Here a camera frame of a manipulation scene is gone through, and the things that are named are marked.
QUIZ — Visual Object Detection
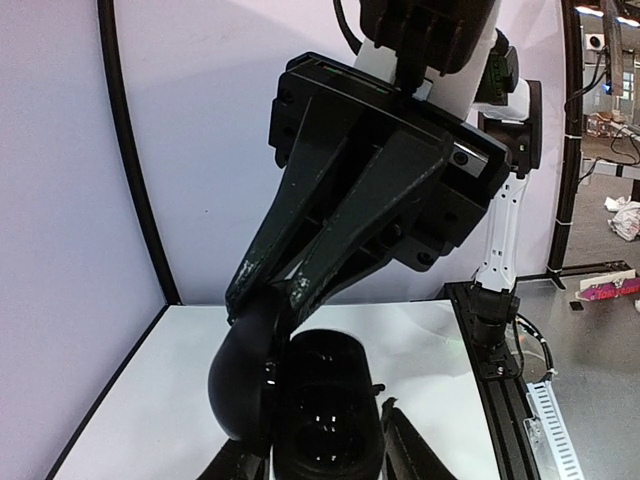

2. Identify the left black frame post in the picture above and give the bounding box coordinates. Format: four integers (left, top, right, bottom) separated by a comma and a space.
96, 0, 182, 305

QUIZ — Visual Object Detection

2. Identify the white slotted cable duct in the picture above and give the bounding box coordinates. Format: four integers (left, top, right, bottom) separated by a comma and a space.
524, 381, 585, 480

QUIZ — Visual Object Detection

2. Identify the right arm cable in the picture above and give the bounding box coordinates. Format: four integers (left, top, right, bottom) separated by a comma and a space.
514, 314, 559, 381

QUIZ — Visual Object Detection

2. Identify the black front frame rail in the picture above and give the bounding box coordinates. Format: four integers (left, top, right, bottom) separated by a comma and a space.
441, 282, 540, 479

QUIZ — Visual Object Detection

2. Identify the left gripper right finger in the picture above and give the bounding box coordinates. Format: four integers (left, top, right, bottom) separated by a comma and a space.
381, 397, 455, 480

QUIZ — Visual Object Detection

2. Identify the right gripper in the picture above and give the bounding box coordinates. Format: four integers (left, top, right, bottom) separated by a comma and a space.
225, 52, 511, 320

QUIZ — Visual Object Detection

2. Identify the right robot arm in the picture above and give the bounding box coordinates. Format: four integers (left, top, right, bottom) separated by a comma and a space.
225, 1, 513, 351

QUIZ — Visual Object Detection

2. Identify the black frame post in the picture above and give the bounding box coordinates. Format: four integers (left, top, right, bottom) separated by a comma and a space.
546, 1, 583, 291
96, 0, 182, 305

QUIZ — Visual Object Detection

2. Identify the black earbud charging case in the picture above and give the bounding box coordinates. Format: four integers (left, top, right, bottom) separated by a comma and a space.
208, 288, 384, 479

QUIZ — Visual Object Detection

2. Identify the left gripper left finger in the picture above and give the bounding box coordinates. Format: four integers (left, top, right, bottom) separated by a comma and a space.
197, 440, 270, 480

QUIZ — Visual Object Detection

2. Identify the right black frame post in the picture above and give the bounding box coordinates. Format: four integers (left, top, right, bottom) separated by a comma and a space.
546, 1, 583, 291

